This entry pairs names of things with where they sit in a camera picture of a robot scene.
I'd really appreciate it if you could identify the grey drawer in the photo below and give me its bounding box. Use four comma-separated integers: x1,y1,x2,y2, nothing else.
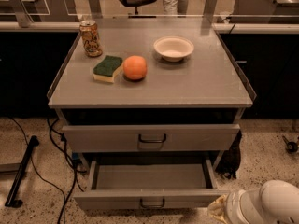
74,155,226,210
63,124,240,153

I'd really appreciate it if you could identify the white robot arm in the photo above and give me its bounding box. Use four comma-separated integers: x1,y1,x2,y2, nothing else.
207,180,299,224

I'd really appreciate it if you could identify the grey top drawer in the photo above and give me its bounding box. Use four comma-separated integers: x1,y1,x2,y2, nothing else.
63,124,240,153

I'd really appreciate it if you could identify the grey drawer cabinet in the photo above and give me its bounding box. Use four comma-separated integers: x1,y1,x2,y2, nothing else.
49,17,255,167

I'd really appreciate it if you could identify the black caster wheel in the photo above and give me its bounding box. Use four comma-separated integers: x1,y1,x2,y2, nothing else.
282,136,298,154

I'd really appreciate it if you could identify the orange fruit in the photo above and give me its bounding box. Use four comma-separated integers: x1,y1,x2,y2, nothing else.
123,56,147,80

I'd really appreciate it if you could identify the white bowl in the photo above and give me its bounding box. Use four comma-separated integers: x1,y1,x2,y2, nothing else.
153,36,194,63

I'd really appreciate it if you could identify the green yellow sponge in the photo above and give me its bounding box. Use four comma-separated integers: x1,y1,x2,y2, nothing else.
93,55,122,83

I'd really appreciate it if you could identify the black metal stand leg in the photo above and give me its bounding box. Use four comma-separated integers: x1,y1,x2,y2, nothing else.
5,135,39,208

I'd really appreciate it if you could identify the patterned drink can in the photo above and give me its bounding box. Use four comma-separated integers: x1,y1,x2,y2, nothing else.
79,20,103,57

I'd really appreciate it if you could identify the clear acrylic barrier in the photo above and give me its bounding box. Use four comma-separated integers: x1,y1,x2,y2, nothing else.
0,0,299,25

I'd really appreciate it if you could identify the black floor cable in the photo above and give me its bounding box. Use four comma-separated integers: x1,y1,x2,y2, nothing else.
8,117,88,224

